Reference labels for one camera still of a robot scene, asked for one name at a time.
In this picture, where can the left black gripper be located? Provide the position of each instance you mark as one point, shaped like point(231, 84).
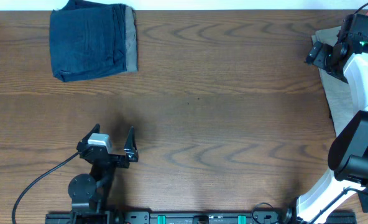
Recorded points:
point(113, 157)

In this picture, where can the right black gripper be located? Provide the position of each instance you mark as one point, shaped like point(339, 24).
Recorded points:
point(319, 55)

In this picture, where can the navy blue shorts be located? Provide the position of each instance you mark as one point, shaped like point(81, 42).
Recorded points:
point(87, 40)

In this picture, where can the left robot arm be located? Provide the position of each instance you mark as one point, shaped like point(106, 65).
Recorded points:
point(89, 192)

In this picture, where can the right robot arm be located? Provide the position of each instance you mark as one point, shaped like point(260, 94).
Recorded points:
point(347, 174)

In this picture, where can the khaki beige shorts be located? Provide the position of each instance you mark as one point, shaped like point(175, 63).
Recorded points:
point(337, 92)

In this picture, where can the folded grey shorts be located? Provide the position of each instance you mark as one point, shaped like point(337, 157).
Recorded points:
point(131, 41)

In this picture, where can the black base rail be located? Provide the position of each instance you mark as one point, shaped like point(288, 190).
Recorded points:
point(142, 217)

